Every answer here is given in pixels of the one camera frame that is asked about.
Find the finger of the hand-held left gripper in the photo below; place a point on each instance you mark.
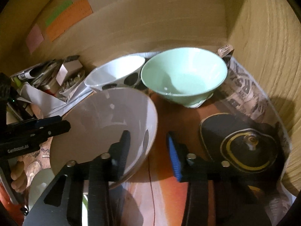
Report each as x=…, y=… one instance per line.
x=56, y=128
x=47, y=120

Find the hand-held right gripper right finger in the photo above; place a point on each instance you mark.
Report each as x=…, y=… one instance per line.
x=174, y=155

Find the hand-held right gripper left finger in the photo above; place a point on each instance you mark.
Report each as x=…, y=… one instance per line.
x=123, y=153

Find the grey pink bowl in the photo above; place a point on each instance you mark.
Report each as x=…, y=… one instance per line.
x=98, y=122

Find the mint green bowl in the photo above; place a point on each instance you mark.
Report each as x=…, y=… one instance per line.
x=183, y=80

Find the person's left hand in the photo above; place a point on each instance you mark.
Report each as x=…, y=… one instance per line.
x=18, y=176

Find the white paper sheet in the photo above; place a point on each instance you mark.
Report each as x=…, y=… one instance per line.
x=47, y=98

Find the small bowl of trinkets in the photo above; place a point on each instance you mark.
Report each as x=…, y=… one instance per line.
x=73, y=86

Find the white plate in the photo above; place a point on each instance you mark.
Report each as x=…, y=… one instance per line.
x=42, y=186

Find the stack of folded newspapers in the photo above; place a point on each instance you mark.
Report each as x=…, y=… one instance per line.
x=40, y=71

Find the dark brown plate gold rim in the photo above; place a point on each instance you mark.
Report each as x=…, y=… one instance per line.
x=218, y=131

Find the small white card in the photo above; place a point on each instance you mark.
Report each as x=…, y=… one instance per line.
x=68, y=71

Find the pink sticky note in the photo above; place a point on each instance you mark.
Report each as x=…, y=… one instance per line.
x=35, y=38

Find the white black dotted bowl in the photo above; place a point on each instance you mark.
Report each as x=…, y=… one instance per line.
x=115, y=68

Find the newspaper print table mat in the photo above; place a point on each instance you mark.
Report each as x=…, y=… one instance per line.
x=247, y=87

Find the orange and green sticky notes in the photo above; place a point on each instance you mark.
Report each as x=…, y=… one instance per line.
x=70, y=18

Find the green sticky note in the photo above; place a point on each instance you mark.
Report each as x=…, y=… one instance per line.
x=58, y=13

